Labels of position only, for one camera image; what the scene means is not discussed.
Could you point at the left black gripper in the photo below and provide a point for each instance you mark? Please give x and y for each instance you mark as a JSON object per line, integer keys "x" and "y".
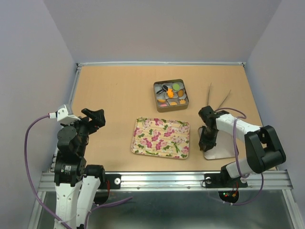
{"x": 98, "y": 119}

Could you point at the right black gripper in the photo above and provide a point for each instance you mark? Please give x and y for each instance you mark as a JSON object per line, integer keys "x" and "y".
{"x": 209, "y": 142}

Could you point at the brown tin lid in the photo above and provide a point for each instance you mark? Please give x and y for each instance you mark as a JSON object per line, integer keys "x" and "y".
{"x": 224, "y": 147}

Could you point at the metal tongs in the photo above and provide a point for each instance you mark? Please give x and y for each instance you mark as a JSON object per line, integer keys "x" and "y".
{"x": 214, "y": 100}

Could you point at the brown cookie tin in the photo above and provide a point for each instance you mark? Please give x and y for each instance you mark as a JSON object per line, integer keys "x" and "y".
{"x": 158, "y": 86}

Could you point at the orange fish cookie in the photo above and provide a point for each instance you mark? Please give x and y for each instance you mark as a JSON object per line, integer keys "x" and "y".
{"x": 170, "y": 93}

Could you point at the green sandwich cookie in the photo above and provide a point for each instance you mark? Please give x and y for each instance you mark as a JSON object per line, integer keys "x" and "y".
{"x": 176, "y": 86}

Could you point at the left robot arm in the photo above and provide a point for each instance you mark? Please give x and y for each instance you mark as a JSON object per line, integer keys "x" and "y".
{"x": 76, "y": 182}

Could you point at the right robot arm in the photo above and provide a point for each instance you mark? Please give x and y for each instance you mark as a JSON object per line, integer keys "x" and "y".
{"x": 257, "y": 149}

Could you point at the floral serving tray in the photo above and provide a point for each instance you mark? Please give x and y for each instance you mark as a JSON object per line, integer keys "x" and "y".
{"x": 161, "y": 138}

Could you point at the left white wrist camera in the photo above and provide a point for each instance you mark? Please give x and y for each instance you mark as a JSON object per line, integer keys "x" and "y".
{"x": 64, "y": 115}

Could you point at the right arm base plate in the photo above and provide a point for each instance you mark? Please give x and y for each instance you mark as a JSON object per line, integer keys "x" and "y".
{"x": 216, "y": 180}

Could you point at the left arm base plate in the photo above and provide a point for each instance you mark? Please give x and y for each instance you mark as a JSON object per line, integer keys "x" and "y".
{"x": 113, "y": 179}

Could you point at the aluminium front rail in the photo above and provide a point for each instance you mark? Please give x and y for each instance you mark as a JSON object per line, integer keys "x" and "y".
{"x": 179, "y": 181}

